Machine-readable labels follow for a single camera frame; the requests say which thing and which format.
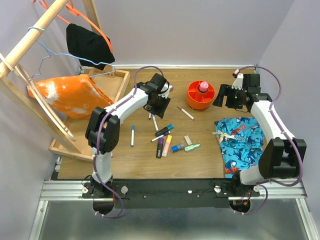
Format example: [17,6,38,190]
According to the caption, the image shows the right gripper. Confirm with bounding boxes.
[212,83,247,110]

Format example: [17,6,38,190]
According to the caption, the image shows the purple cap white marker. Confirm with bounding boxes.
[152,115,159,132]

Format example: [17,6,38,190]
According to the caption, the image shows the orange round organizer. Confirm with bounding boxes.
[186,80,215,110]

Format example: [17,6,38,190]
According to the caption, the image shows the pink cap glue stick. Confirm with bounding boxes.
[199,81,209,93]

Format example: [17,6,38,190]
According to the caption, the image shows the brown cap white marker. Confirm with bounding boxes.
[177,105,195,121]

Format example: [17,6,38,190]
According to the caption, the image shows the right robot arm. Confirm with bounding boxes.
[213,84,307,196]

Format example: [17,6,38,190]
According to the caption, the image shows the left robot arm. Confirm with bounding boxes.
[85,81,174,198]

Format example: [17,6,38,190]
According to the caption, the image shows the blue cap black highlighter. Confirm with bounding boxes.
[155,124,174,137]

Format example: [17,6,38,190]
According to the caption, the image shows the blue cap white marker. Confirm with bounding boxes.
[130,125,135,147]

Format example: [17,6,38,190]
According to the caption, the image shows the white marker thin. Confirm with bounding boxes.
[151,130,171,142]

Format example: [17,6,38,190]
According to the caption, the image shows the yellow cap pink highlighter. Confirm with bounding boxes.
[161,135,172,158]

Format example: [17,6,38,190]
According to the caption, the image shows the purple cap black highlighter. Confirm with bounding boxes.
[156,137,164,159]

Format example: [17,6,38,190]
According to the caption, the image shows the blue shark print shorts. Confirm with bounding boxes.
[212,117,265,178]

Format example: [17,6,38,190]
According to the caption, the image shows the small beige eraser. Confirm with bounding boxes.
[184,135,193,146]

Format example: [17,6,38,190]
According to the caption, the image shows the blue cap grey glue stick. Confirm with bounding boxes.
[171,142,186,153]

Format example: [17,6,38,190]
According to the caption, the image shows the green highlighter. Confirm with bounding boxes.
[184,143,201,152]

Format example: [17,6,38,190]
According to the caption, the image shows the orange tie-dye cloth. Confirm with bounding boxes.
[35,74,114,119]

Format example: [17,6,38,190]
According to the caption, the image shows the black cloth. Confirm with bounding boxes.
[66,23,115,70]

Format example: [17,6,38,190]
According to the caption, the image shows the orange hanger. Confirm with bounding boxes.
[32,0,114,53]

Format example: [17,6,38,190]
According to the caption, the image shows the wooden clothes rack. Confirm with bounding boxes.
[0,0,103,154]

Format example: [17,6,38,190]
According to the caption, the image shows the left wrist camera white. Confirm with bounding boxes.
[158,83,174,98]

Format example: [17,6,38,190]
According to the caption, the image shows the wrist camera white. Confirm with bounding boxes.
[231,72,244,91]
[158,83,174,98]

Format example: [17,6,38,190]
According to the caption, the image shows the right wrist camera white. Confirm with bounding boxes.
[231,72,244,91]

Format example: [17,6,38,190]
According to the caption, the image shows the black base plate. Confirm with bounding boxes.
[82,178,260,214]

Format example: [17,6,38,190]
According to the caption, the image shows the blue wire hanger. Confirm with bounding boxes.
[27,26,117,79]

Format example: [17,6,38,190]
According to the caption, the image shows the aluminium rail frame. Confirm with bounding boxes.
[30,180,320,240]

